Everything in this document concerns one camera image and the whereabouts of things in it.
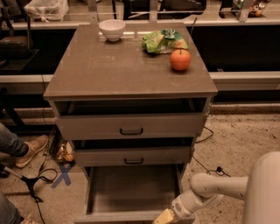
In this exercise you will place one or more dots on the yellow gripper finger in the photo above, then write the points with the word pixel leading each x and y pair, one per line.
pixel 166 217

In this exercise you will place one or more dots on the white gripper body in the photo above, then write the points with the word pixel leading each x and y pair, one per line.
pixel 181 206

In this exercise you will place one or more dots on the grey drawer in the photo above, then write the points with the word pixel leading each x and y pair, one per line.
pixel 97 127
pixel 148 151
pixel 135 194

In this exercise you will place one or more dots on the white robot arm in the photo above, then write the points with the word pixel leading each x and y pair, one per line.
pixel 260 191

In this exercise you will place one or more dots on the grey drawer cabinet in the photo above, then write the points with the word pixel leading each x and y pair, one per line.
pixel 96 77

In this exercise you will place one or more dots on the blue tape cross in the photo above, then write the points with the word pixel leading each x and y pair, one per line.
pixel 64 175

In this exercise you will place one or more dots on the crumpled wrapper on floor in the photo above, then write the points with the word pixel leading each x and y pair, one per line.
pixel 65 153

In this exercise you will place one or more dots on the black tripod stand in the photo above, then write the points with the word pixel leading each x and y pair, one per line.
pixel 30 182

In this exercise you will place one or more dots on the orange fruit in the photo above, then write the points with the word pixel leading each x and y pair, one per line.
pixel 180 60

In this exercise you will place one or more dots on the tan sneaker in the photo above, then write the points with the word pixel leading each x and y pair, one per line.
pixel 34 147

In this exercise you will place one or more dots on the green snack bag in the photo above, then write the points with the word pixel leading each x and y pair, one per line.
pixel 163 41

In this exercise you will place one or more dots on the person's leg in jeans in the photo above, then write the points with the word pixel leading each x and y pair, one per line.
pixel 11 143

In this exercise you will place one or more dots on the white ceramic bowl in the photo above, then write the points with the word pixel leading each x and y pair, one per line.
pixel 112 29

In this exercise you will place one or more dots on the orange toy on shelf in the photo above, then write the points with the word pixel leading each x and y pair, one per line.
pixel 257 7

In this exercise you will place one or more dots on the white plastic bag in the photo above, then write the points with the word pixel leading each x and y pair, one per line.
pixel 46 10

